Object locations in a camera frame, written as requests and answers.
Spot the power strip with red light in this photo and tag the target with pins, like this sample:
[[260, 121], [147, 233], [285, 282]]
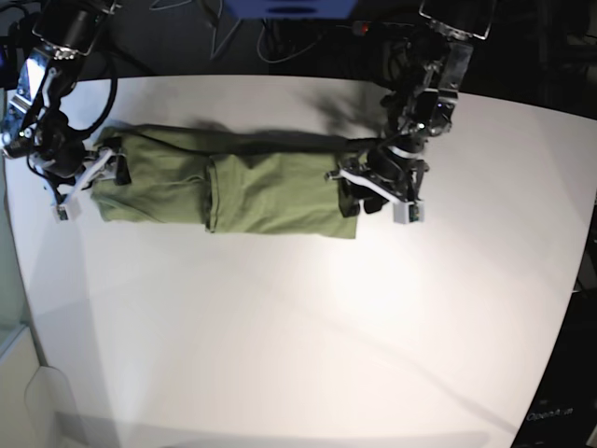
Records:
[[368, 28]]

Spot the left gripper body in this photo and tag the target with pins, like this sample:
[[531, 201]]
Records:
[[399, 161]]

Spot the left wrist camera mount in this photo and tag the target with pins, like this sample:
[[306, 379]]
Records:
[[406, 208]]

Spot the black OpenArm case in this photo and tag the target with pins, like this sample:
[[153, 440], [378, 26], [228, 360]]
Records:
[[563, 411]]

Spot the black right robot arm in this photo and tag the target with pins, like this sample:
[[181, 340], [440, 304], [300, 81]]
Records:
[[34, 127]]

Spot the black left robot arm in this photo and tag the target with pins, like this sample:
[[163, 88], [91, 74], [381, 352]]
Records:
[[425, 69]]

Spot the green T-shirt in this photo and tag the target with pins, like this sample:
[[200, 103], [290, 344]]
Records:
[[267, 182]]

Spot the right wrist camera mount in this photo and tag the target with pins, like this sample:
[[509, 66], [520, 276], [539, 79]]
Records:
[[102, 166]]

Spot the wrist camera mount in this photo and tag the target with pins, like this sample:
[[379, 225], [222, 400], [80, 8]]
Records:
[[406, 208], [102, 166]]

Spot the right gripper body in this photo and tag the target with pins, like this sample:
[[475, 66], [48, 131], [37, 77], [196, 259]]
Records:
[[61, 160]]

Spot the blue box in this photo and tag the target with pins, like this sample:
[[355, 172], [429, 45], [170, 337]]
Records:
[[291, 9]]

